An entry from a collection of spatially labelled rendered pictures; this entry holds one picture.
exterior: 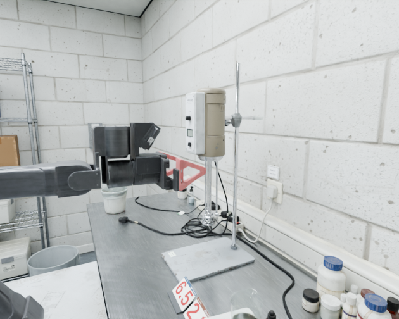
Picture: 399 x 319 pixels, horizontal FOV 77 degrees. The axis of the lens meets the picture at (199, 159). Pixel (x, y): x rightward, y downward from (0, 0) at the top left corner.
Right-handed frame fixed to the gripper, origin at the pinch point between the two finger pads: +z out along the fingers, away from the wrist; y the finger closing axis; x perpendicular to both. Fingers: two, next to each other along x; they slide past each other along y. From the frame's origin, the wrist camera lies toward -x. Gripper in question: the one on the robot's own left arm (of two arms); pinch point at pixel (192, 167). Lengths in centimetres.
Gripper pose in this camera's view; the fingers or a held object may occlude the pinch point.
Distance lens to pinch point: 60.2
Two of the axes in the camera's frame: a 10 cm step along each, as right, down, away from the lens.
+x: -0.1, 9.9, 1.6
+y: -4.5, -1.4, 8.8
